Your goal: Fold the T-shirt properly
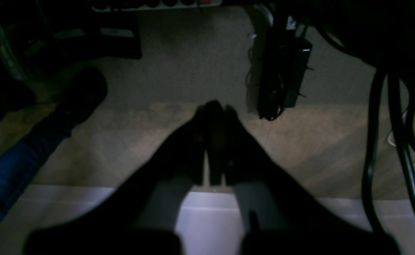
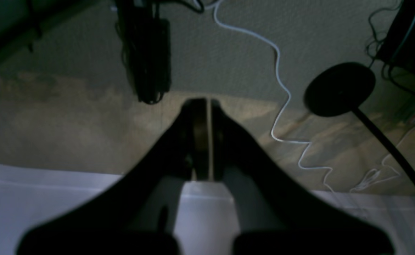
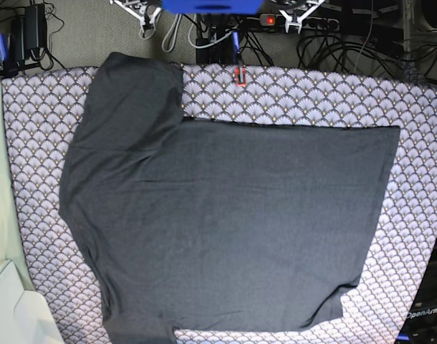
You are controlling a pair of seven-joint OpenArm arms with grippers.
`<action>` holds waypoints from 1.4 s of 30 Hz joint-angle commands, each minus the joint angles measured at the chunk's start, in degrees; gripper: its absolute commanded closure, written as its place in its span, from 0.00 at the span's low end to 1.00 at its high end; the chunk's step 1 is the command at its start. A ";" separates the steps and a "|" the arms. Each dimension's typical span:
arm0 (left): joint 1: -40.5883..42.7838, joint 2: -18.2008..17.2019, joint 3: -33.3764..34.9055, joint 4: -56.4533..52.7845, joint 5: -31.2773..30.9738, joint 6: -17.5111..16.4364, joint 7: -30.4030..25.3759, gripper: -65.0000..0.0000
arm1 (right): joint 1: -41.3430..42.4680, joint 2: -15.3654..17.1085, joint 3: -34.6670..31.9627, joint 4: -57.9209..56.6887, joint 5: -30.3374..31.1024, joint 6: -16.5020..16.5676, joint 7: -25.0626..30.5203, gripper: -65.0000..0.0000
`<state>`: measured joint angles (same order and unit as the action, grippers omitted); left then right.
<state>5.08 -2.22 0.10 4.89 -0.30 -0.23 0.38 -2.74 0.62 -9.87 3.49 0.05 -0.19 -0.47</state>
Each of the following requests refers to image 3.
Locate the dark grey T-shirt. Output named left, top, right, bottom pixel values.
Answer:
left=59, top=52, right=400, bottom=343

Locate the red and black table clamp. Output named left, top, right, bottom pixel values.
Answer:
left=234, top=66, right=246, bottom=87

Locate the black power strip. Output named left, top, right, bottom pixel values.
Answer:
left=257, top=14, right=340, bottom=32

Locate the blue box overhead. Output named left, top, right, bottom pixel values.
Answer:
left=162, top=0, right=264, bottom=14

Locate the fan-patterned tablecloth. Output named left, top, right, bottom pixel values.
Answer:
left=1, top=64, right=437, bottom=343

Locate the black power adapter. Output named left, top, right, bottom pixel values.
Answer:
left=24, top=4, right=47, bottom=50

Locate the white plastic bin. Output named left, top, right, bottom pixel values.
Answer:
left=0, top=260, right=64, bottom=343

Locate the black OpenArm case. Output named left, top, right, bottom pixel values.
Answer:
left=396, top=239, right=437, bottom=343

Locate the grey looped cable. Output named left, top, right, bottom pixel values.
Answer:
left=161, top=14, right=183, bottom=52

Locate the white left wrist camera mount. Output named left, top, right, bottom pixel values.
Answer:
left=276, top=0, right=325, bottom=34

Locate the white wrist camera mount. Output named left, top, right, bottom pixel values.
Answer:
left=109, top=0, right=163, bottom=32
left=276, top=0, right=325, bottom=34

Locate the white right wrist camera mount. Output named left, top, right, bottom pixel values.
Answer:
left=109, top=0, right=163, bottom=32

